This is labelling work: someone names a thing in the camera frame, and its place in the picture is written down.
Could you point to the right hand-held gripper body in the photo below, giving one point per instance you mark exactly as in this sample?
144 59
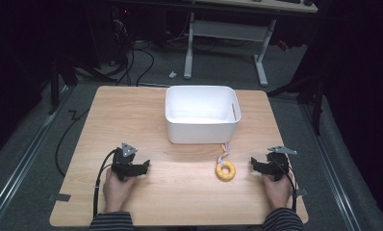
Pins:
277 162

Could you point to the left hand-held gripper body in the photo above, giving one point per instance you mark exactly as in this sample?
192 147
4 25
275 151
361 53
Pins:
123 160

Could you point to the white plastic bin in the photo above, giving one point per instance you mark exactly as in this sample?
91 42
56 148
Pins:
201 112

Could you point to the person's right hand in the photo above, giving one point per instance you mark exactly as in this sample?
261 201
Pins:
277 192

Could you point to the person's left hand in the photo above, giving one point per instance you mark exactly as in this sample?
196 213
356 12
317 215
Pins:
115 192

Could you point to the grey tape strip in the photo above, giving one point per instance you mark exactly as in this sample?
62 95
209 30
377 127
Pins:
60 197
301 192

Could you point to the black metal stand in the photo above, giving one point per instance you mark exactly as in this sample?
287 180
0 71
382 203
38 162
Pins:
316 102

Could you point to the white paper scrap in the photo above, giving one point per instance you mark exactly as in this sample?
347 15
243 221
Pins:
172 74

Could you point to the metal floor rail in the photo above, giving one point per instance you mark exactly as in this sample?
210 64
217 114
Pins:
22 154
330 170

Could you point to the white metal frame desk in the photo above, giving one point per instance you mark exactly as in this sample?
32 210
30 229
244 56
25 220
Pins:
226 30

